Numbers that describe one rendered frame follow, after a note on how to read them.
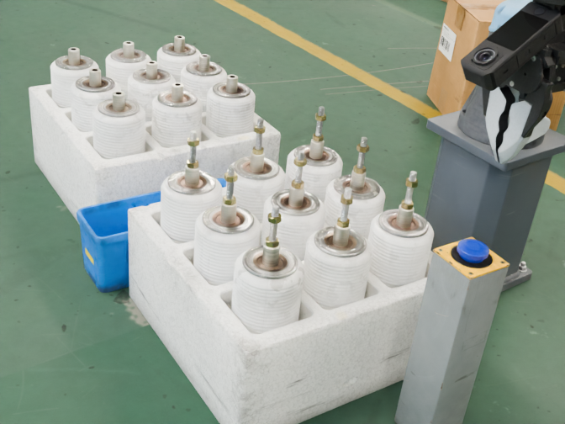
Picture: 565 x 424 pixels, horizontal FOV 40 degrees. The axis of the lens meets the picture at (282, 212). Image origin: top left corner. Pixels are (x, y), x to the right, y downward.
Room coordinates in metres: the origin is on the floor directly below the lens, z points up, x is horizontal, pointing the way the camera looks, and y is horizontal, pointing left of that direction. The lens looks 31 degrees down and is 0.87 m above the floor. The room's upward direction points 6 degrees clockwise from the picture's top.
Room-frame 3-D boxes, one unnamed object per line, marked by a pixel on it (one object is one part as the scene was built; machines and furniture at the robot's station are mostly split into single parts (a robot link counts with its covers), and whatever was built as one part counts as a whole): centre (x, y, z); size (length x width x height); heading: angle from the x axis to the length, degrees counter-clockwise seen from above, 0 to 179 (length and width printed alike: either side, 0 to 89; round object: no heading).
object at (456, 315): (0.84, -0.25, 0.16); 0.07 x 0.07 x 0.31; 35
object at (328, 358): (1.04, -0.02, 0.09); 0.39 x 0.39 x 0.18; 35
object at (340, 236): (0.94, -0.09, 0.26); 0.02 x 0.02 x 0.03
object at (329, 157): (1.20, -0.05, 0.25); 0.08 x 0.08 x 0.01
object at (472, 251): (0.84, -0.25, 0.32); 0.04 x 0.04 x 0.02
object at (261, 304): (0.87, 0.01, 0.16); 0.10 x 0.10 x 0.18
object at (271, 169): (1.13, 0.05, 0.25); 0.08 x 0.08 x 0.01
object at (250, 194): (1.13, 0.05, 0.16); 0.10 x 0.10 x 0.18
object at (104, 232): (1.20, 0.21, 0.06); 0.30 x 0.11 x 0.12; 125
